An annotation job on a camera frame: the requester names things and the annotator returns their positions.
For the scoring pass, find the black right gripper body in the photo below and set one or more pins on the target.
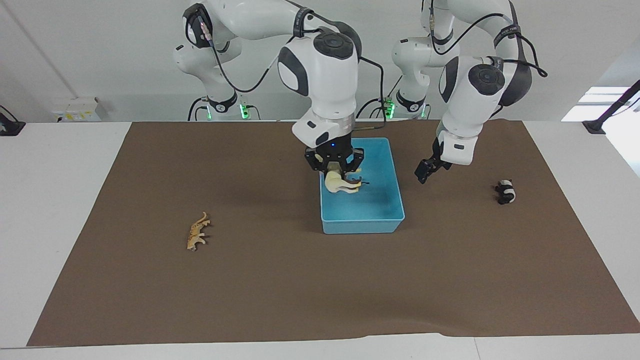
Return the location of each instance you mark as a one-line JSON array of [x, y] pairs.
[[332, 152]]

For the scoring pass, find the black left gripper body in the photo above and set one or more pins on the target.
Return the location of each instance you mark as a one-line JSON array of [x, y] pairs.
[[440, 159]]

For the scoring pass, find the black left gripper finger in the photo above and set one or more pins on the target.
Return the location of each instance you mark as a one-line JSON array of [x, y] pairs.
[[425, 171]]

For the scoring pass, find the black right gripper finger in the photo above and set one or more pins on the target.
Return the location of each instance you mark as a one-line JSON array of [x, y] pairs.
[[315, 161], [357, 160]]

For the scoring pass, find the white horse toy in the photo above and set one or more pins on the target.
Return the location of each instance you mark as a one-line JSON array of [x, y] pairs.
[[334, 182]]

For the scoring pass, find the black and white panda toy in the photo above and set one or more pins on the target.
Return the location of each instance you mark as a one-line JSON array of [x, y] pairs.
[[507, 192]]

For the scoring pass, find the orange tiger toy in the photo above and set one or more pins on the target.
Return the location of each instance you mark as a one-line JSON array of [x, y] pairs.
[[196, 232]]

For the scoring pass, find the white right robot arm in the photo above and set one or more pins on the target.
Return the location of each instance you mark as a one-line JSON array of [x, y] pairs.
[[320, 85]]

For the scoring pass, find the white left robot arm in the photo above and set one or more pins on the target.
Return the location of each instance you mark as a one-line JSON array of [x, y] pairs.
[[465, 100]]

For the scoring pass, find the blue plastic storage box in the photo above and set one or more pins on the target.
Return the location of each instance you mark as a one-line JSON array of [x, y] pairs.
[[380, 200]]

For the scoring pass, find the brown table mat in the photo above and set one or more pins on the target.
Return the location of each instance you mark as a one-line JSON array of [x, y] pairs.
[[300, 290]]

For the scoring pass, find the black stand with pole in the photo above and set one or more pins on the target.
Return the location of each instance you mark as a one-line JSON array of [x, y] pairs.
[[595, 126]]

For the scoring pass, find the black table clamp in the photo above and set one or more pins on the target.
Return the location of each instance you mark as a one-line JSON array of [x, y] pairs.
[[10, 127]]

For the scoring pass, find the white wall socket box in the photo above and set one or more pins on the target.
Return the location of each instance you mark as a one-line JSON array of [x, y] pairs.
[[80, 110]]

